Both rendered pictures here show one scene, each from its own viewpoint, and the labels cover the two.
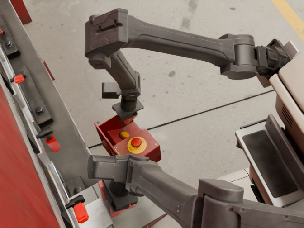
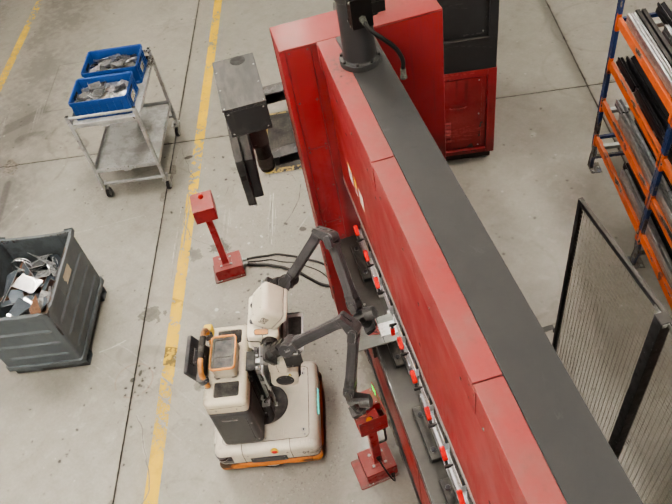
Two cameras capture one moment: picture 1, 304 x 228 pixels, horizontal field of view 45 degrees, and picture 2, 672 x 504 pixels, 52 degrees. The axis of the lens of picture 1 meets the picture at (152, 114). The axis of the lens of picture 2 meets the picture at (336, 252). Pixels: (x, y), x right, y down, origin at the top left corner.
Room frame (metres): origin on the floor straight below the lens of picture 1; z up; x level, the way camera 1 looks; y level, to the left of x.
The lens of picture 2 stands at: (2.47, 0.64, 4.13)
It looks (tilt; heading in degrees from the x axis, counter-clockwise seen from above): 48 degrees down; 197
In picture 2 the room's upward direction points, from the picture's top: 12 degrees counter-clockwise
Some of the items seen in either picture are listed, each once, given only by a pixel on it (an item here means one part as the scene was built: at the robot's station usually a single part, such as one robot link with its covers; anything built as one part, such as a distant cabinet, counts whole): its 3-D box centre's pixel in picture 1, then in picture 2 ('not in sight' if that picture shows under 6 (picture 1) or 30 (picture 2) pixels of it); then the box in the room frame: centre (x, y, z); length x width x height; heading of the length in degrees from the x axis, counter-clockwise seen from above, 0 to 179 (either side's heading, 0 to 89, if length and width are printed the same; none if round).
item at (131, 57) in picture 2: not in sight; (115, 67); (-2.39, -2.46, 0.92); 0.50 x 0.36 x 0.18; 100
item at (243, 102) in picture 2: not in sight; (254, 138); (-0.66, -0.65, 1.53); 0.51 x 0.25 x 0.85; 21
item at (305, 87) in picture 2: not in sight; (375, 183); (-0.65, 0.06, 1.15); 0.85 x 0.25 x 2.30; 112
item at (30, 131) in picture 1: (14, 135); (405, 322); (0.48, 0.33, 1.26); 0.15 x 0.09 x 0.17; 22
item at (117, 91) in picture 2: not in sight; (104, 95); (-1.98, -2.41, 0.92); 0.50 x 0.36 x 0.18; 100
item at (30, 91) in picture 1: (32, 95); (426, 433); (0.90, 0.44, 0.89); 0.30 x 0.05 x 0.03; 22
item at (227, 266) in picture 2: not in sight; (215, 236); (-0.84, -1.26, 0.41); 0.25 x 0.20 x 0.83; 112
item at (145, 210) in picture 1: (119, 204); (373, 332); (0.38, 0.13, 1.00); 0.26 x 0.18 x 0.01; 112
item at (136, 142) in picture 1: (136, 143); not in sight; (0.68, 0.07, 0.79); 0.04 x 0.04 x 0.04
